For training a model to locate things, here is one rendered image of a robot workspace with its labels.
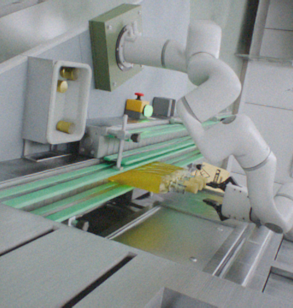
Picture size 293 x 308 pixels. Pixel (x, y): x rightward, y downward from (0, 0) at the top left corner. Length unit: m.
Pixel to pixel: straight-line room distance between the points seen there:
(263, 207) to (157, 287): 0.85
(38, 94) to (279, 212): 0.69
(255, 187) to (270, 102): 6.08
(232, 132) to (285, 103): 6.11
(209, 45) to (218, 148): 0.33
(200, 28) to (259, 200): 0.49
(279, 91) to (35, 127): 6.18
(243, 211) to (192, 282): 1.01
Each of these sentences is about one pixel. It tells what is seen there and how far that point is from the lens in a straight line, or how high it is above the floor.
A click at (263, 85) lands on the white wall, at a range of 7.16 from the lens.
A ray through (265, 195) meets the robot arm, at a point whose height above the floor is 1.39.
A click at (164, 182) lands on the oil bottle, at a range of 1.30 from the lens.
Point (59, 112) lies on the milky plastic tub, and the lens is 1.28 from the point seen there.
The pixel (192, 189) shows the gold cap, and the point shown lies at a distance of 1.35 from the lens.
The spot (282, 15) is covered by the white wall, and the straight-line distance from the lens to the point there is 7.24.
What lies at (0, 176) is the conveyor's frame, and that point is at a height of 0.85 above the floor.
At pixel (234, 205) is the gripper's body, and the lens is 1.29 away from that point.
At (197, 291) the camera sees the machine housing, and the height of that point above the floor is 1.45.
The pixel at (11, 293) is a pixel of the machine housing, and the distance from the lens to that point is 0.24.
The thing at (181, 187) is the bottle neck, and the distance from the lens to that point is 1.30.
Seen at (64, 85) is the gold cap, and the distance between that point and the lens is 1.20.
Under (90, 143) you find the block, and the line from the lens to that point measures 1.28.
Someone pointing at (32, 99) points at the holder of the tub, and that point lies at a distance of 1.16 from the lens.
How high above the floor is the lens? 1.50
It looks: 23 degrees down
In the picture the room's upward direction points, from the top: 103 degrees clockwise
